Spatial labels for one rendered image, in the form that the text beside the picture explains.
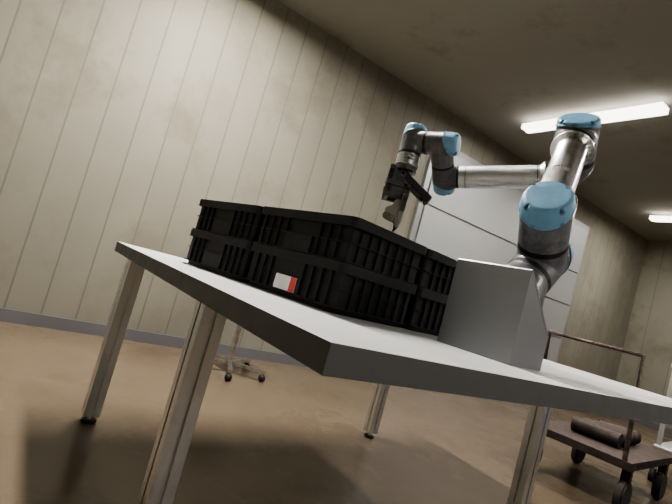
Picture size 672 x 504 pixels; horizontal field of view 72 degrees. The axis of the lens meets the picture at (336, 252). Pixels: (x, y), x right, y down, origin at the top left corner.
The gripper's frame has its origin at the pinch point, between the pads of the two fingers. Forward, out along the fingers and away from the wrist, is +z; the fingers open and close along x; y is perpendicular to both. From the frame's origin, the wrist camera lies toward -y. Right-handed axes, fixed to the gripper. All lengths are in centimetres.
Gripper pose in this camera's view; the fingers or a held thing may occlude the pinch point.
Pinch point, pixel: (397, 226)
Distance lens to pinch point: 151.4
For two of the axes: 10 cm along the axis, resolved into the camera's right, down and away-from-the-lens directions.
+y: -9.6, -2.7, 0.3
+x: 0.2, -1.9, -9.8
